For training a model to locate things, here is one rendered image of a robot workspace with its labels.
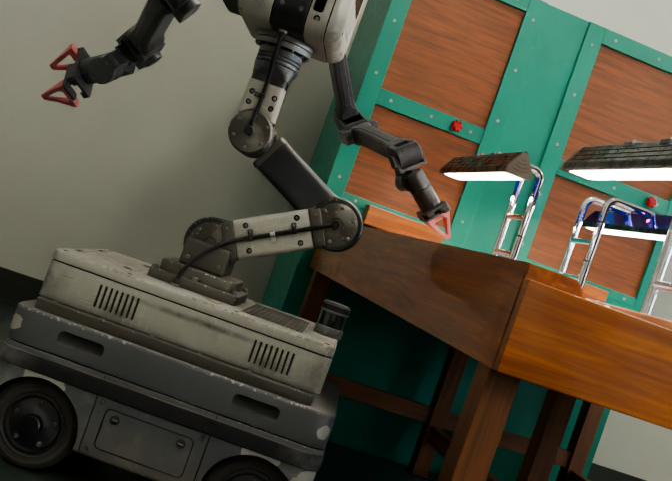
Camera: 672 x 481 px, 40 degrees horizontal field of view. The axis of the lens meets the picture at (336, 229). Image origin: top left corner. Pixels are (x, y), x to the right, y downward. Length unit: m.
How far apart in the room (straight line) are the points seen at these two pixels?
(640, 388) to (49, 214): 3.00
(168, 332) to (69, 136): 2.20
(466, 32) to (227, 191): 1.31
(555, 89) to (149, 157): 1.74
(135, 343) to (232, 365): 0.21
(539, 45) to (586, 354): 2.13
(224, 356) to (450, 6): 1.85
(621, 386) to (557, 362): 0.12
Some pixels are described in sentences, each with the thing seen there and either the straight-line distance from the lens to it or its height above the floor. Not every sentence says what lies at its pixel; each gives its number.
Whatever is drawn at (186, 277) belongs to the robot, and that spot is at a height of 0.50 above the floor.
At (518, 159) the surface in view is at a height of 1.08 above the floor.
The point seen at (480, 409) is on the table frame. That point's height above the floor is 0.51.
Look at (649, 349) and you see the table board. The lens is 1.64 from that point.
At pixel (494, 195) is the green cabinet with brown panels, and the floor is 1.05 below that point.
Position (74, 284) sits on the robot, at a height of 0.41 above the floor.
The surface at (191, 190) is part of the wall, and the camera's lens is 4.10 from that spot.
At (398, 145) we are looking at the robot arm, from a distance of 2.48.
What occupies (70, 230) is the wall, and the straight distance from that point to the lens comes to 4.14.
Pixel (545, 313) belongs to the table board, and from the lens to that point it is 1.55.
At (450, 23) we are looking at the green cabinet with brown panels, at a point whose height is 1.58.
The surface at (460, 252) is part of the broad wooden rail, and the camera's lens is 1.86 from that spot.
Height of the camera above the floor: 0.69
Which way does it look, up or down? 1 degrees up
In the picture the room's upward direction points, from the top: 19 degrees clockwise
